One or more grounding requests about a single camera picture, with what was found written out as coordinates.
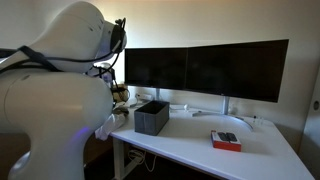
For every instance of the grey fabric basket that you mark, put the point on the grey fabric basket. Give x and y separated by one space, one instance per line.
150 120

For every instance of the tan shirt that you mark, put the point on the tan shirt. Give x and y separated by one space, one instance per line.
121 96

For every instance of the white shirt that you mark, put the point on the white shirt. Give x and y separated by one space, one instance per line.
108 128

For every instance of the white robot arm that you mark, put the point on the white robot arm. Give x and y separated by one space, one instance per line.
56 106

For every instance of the white desk adapter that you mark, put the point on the white desk adapter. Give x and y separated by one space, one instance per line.
144 97

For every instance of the smaller black monitor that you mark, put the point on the smaller black monitor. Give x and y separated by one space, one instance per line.
156 68

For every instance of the white flat desk device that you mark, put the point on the white flat desk device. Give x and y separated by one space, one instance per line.
178 107

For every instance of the curved silver monitor stand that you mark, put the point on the curved silver monitor stand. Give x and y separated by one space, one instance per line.
226 106

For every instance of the white desk leg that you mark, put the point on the white desk leg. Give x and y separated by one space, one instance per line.
117 156

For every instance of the larger black monitor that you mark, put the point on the larger black monitor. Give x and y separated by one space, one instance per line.
240 70

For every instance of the red white controller box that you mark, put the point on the red white controller box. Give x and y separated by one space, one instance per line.
226 142

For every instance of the small clear desk item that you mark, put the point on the small clear desk item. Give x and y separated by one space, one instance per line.
257 120

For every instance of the round door knob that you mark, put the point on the round door knob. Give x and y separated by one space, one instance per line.
316 105

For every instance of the grey door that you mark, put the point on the grey door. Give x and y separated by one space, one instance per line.
310 143

